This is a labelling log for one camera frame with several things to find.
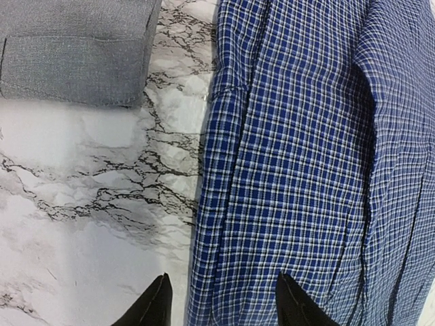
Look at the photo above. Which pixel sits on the folded grey shirt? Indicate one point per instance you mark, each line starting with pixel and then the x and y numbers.
pixel 84 52

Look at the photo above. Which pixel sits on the blue checked long sleeve shirt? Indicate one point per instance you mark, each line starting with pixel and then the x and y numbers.
pixel 318 162

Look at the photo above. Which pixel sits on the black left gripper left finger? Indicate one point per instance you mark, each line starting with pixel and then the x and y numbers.
pixel 153 307

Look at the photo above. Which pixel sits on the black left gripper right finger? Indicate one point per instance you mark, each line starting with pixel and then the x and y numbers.
pixel 295 307

